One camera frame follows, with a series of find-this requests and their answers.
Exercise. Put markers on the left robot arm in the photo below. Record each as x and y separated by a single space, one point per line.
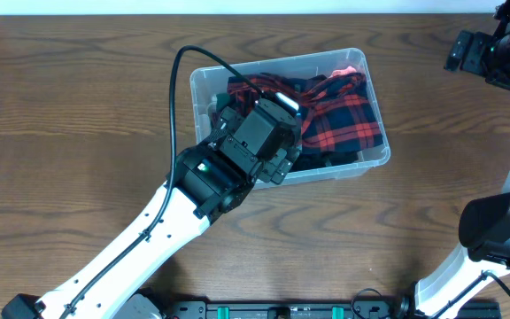
208 180

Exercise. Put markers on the dark green garment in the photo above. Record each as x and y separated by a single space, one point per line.
223 100

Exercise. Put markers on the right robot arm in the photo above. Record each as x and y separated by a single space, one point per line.
482 256

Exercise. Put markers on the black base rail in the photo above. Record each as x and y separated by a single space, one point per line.
145 305

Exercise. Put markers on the red plaid flannel shirt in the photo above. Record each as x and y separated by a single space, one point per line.
336 113

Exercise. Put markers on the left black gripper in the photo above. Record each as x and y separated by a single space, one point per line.
280 165

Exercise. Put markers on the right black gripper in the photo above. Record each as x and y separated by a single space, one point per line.
482 44

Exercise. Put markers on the pink garment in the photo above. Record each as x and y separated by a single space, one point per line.
344 71

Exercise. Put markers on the clear plastic storage bin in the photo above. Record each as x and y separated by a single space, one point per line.
207 82

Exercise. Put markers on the black garment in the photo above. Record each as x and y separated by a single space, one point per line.
321 160

